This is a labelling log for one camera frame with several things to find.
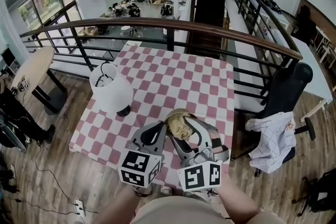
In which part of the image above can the red white checkered tablecloth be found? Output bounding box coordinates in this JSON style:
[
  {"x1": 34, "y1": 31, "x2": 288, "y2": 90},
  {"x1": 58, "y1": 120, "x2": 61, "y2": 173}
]
[{"x1": 68, "y1": 44, "x2": 235, "y2": 193}]

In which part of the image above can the wooden bowl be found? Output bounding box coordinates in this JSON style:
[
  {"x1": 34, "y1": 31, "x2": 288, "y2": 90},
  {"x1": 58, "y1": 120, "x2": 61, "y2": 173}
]
[{"x1": 164, "y1": 108, "x2": 197, "y2": 140}]

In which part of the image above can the white power strip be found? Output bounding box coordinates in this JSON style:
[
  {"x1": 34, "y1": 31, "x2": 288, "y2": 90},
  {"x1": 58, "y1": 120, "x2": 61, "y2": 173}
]
[{"x1": 73, "y1": 198, "x2": 87, "y2": 217}]

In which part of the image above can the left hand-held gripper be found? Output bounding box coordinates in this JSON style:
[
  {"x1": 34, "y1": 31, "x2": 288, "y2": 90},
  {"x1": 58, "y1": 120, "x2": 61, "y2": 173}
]
[{"x1": 117, "y1": 121, "x2": 167, "y2": 188}]

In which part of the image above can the black floor cable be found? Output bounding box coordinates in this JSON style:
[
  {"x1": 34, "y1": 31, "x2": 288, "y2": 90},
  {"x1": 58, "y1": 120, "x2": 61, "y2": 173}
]
[{"x1": 10, "y1": 144, "x2": 99, "y2": 216}]

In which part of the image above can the person's left forearm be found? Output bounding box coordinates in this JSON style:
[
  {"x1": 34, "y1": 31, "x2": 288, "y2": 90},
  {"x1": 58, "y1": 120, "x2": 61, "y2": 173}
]
[{"x1": 98, "y1": 185, "x2": 144, "y2": 224}]

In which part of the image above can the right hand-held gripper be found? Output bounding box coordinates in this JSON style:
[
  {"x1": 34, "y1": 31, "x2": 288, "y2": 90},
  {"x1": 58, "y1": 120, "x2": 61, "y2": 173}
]
[{"x1": 170, "y1": 115, "x2": 230, "y2": 191}]

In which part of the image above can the black backpack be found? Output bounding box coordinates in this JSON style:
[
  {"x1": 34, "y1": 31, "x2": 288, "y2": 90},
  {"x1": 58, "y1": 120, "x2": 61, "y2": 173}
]
[{"x1": 292, "y1": 168, "x2": 336, "y2": 216}]

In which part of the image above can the white desk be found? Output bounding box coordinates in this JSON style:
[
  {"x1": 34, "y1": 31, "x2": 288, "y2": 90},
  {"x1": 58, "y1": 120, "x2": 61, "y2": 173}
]
[{"x1": 314, "y1": 25, "x2": 336, "y2": 69}]

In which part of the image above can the dark metal wood-topped railing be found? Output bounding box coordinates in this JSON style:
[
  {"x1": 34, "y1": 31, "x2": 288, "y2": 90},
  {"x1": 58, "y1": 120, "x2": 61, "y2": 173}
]
[{"x1": 19, "y1": 17, "x2": 304, "y2": 114}]

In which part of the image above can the black office chair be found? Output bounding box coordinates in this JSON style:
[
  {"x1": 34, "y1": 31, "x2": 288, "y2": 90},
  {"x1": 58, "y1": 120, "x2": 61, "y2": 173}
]
[{"x1": 230, "y1": 61, "x2": 316, "y2": 179}]

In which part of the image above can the person's beige clothing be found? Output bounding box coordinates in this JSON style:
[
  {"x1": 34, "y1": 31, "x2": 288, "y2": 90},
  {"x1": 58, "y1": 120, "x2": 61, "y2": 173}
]
[{"x1": 130, "y1": 194, "x2": 279, "y2": 224}]

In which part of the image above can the person's right forearm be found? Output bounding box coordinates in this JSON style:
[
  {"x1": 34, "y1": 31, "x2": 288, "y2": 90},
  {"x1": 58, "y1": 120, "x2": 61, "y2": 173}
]
[{"x1": 217, "y1": 174, "x2": 262, "y2": 221}]

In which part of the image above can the round wooden table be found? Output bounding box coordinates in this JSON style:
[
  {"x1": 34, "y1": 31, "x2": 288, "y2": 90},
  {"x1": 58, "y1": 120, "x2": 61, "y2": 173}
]
[{"x1": 11, "y1": 46, "x2": 68, "y2": 115}]

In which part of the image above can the tan fibre scrubber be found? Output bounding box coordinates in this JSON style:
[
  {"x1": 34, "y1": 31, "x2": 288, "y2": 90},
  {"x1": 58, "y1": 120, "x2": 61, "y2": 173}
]
[{"x1": 166, "y1": 112, "x2": 195, "y2": 140}]

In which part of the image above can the large black-framed window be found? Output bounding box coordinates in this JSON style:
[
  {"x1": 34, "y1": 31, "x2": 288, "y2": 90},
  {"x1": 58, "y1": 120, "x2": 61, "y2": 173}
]
[{"x1": 17, "y1": 0, "x2": 82, "y2": 54}]

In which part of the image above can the white table lamp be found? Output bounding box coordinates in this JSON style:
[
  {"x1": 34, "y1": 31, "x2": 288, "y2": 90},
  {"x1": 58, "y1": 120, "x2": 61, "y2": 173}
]
[{"x1": 89, "y1": 61, "x2": 135, "y2": 118}]

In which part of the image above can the white checked shirt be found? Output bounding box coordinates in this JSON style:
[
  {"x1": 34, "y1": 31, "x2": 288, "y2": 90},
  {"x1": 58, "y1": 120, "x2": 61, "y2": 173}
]
[{"x1": 245, "y1": 111, "x2": 297, "y2": 174}]

